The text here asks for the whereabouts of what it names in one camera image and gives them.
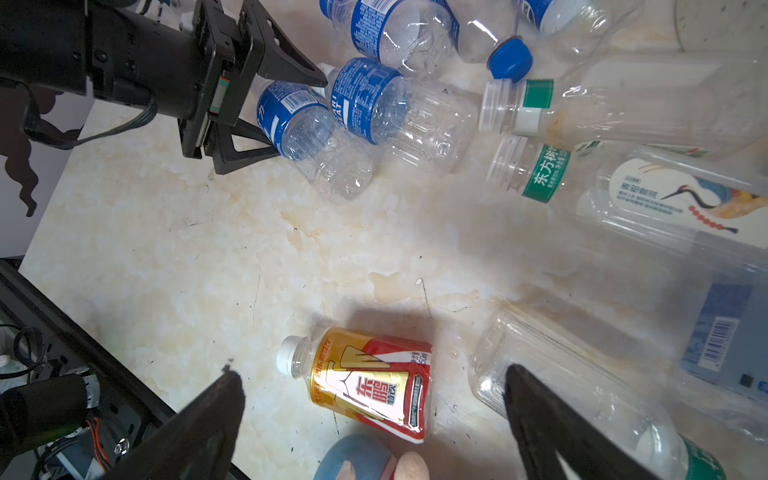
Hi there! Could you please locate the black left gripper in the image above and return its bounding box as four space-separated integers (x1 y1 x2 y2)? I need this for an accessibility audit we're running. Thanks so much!
1 0 328 175

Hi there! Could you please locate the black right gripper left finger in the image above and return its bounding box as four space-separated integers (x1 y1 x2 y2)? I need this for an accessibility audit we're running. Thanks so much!
103 367 245 479

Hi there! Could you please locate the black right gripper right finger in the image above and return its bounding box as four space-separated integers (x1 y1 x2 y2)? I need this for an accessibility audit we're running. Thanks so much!
503 364 655 479

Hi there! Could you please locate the blue cap bottle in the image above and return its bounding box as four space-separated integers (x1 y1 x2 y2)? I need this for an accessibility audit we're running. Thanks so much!
319 0 533 81
250 79 376 203

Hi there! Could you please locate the red yellow label tea bottle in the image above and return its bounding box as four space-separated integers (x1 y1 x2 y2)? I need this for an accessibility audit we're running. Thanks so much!
276 327 433 445

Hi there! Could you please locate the Pocari Sweat blue bottle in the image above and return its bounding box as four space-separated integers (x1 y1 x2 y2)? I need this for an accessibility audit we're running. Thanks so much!
519 0 645 59

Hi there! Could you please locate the clear bottle green cap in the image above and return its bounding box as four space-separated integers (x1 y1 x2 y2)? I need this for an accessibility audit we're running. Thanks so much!
469 305 726 479

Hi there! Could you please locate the cartoon boy plush doll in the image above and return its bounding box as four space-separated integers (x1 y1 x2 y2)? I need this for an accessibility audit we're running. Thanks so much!
313 434 430 480

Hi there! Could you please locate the upright blue label water bottle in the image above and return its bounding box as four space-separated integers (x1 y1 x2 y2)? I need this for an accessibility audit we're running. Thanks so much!
674 263 768 445

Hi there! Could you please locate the clear bottle white label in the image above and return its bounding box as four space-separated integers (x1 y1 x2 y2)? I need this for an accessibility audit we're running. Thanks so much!
486 135 767 273

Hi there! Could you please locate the clear bottle green band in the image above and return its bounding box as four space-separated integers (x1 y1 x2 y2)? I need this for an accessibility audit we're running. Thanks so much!
479 53 767 159

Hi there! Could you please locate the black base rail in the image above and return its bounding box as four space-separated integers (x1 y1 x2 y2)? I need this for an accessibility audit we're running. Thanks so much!
0 257 250 480

